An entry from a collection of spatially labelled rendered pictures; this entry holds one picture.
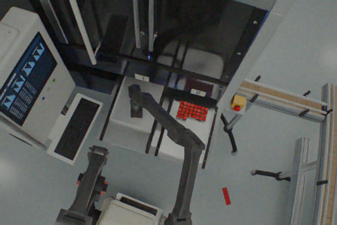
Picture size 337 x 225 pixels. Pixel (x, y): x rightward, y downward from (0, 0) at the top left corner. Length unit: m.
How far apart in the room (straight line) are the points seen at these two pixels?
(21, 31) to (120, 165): 1.61
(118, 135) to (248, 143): 1.43
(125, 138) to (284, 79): 2.00
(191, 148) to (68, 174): 1.70
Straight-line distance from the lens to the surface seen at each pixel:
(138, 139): 1.68
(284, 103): 1.91
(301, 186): 2.25
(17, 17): 1.39
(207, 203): 2.55
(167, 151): 1.66
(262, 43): 1.17
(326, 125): 2.01
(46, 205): 2.68
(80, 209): 0.96
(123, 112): 1.74
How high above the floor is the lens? 2.51
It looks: 70 degrees down
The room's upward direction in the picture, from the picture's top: 9 degrees clockwise
